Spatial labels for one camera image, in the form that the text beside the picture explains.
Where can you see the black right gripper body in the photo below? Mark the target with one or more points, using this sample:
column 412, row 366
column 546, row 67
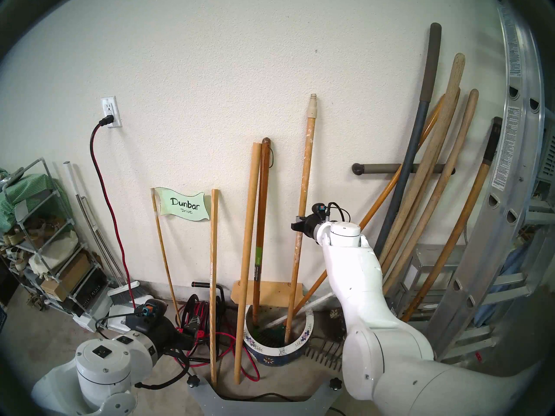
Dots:
column 313, row 226

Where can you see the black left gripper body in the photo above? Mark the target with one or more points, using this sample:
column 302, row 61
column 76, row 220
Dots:
column 162, row 337

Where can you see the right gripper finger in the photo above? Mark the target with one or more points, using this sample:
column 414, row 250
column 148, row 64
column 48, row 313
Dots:
column 298, row 225

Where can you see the thick light wooden dowel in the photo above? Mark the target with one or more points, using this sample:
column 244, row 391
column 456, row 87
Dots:
column 249, row 229

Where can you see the paint-flecked pole with threaded tip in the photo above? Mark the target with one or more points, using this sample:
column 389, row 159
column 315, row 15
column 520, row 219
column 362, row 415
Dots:
column 305, row 159

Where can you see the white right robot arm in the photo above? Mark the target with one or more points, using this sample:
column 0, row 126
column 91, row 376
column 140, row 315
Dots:
column 368, row 289

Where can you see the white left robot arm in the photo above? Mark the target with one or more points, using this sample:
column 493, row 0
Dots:
column 104, row 367

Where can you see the blue white floral ceramic pot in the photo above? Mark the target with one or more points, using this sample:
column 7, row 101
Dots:
column 277, row 359

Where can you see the white box on floor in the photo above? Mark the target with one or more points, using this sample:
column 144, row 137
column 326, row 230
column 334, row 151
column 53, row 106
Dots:
column 121, row 322

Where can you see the black star knob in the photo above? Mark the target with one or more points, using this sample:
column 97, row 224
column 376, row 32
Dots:
column 334, row 382
column 193, row 380

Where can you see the white hand broom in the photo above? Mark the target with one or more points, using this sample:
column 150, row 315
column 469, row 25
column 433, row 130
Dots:
column 125, row 291

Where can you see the light wooden board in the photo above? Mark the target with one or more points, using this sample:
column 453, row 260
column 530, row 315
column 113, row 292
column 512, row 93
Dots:
column 273, row 294

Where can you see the thin white pipe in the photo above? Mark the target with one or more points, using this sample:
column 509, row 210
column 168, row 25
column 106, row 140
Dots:
column 312, row 304

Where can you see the black box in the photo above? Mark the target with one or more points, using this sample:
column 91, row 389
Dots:
column 91, row 289

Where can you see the flat thin wooden strip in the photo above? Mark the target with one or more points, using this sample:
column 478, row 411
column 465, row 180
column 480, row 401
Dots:
column 213, row 268

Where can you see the brown cardboard box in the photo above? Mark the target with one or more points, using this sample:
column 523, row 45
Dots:
column 65, row 278

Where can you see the green Dunbar sign on stick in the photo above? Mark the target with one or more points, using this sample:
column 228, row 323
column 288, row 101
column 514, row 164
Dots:
column 182, row 205

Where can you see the grey metal step stool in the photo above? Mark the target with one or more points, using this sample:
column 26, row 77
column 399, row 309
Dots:
column 433, row 257

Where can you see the metal rake head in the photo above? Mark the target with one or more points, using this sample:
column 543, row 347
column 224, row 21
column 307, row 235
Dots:
column 325, row 354

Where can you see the thin metal rods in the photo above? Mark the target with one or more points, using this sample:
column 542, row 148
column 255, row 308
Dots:
column 93, row 229

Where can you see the white cloth bag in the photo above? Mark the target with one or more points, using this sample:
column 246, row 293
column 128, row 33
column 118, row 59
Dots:
column 54, row 252

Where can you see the white PVC pipe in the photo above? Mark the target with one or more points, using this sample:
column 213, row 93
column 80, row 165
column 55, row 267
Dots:
column 76, row 190

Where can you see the blue cloth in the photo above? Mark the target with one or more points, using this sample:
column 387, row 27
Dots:
column 503, row 268

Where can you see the green checkered cloth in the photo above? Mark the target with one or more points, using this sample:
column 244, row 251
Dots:
column 26, row 190

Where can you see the aluminium ladder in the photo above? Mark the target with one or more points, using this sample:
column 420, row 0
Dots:
column 516, row 159

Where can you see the grey louvered box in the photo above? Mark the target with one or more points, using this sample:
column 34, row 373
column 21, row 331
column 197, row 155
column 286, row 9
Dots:
column 547, row 159

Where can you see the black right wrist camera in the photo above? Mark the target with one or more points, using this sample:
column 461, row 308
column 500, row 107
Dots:
column 320, row 208

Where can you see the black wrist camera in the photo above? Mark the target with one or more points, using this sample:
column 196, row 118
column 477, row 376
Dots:
column 147, row 310
column 320, row 208

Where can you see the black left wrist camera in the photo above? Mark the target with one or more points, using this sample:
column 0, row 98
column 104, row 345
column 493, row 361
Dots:
column 147, row 310

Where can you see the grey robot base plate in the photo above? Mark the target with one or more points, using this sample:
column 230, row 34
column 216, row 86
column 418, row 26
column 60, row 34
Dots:
column 260, row 408

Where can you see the white wall outlet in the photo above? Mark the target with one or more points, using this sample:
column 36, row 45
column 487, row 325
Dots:
column 112, row 105

